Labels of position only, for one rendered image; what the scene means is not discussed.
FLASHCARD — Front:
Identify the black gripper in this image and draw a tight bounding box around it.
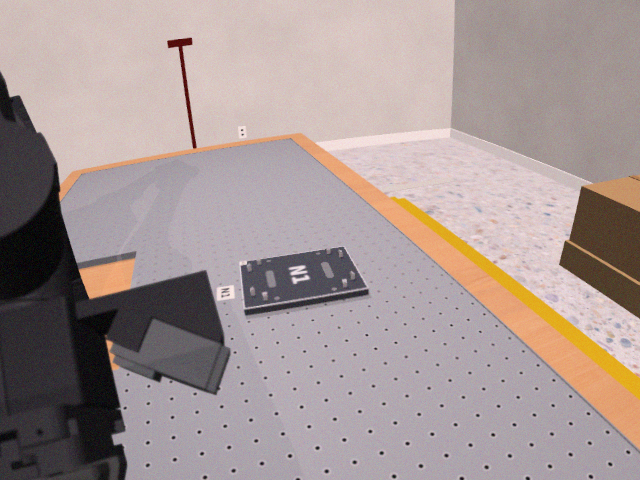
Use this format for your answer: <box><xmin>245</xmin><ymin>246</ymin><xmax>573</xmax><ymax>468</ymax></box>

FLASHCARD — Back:
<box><xmin>0</xmin><ymin>360</ymin><xmax>127</xmax><ymax>480</ymax></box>

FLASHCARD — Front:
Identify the white label with black text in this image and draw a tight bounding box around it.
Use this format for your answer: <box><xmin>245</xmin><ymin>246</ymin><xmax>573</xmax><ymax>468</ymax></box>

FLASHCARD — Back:
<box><xmin>217</xmin><ymin>285</ymin><xmax>234</xmax><ymax>300</ymax></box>

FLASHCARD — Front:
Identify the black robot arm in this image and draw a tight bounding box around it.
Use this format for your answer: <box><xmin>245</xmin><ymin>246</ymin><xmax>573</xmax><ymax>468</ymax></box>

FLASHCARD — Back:
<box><xmin>0</xmin><ymin>71</ymin><xmax>230</xmax><ymax>416</ymax></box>

